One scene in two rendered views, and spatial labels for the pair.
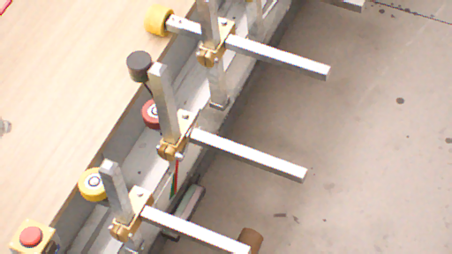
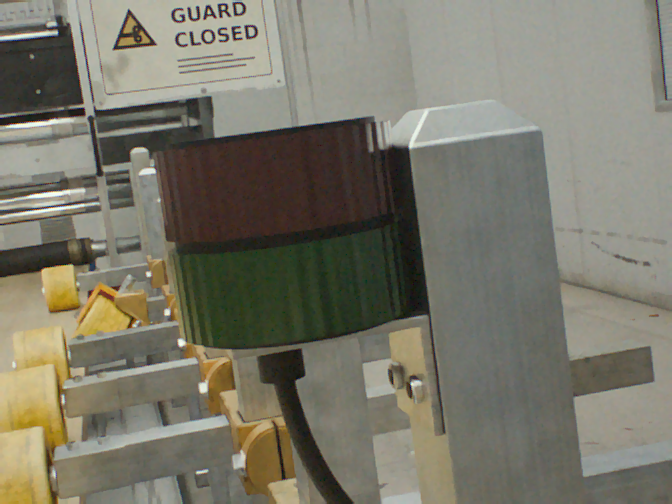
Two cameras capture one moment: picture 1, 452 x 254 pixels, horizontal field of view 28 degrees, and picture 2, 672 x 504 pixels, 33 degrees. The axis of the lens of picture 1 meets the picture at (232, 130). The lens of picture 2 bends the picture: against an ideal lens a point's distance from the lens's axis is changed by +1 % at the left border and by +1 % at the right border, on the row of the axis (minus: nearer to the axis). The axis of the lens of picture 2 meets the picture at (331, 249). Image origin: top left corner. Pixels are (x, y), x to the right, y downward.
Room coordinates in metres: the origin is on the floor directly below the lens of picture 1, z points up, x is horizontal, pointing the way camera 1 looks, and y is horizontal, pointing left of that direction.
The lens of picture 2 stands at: (1.12, 0.38, 1.17)
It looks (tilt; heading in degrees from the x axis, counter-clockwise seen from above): 6 degrees down; 318
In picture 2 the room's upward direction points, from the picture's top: 8 degrees counter-clockwise
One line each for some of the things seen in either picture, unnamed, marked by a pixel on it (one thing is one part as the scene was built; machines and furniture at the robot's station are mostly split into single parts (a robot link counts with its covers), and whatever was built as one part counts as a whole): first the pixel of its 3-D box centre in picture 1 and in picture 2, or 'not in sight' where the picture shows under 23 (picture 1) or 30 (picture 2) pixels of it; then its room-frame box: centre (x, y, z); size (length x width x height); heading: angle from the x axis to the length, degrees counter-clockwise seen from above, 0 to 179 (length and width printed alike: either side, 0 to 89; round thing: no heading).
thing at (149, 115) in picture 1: (159, 122); not in sight; (1.38, 0.19, 0.85); 0.08 x 0.08 x 0.11
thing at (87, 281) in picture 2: not in sight; (195, 262); (2.81, -0.82, 0.95); 0.50 x 0.04 x 0.04; 59
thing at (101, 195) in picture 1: (98, 191); not in sight; (1.18, 0.35, 0.85); 0.08 x 0.08 x 0.11
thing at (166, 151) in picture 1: (176, 135); not in sight; (1.33, 0.15, 0.85); 0.14 x 0.06 x 0.05; 149
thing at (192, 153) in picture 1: (180, 174); not in sight; (1.27, 0.15, 0.75); 0.26 x 0.01 x 0.10; 149
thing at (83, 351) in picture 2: not in sight; (252, 320); (2.17, -0.43, 0.95); 0.50 x 0.04 x 0.04; 59
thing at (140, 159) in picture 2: not in sight; (157, 265); (3.02, -0.88, 0.93); 0.04 x 0.04 x 0.48; 59
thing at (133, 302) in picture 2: not in sight; (110, 313); (2.47, -0.42, 0.95); 0.10 x 0.04 x 0.10; 59
